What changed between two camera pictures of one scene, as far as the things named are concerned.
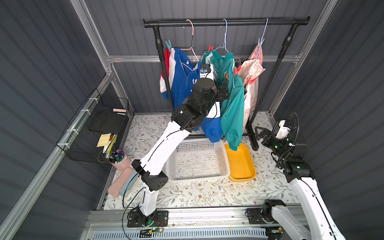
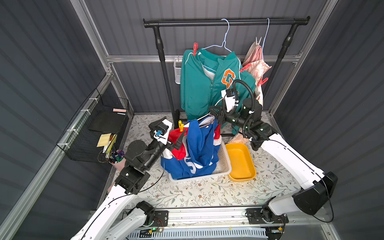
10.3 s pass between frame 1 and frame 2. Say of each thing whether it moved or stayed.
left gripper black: moved
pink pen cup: stayed
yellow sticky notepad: stayed
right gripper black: moved
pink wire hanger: moved
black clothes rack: stayed
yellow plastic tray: stayed
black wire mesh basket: stayed
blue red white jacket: moved
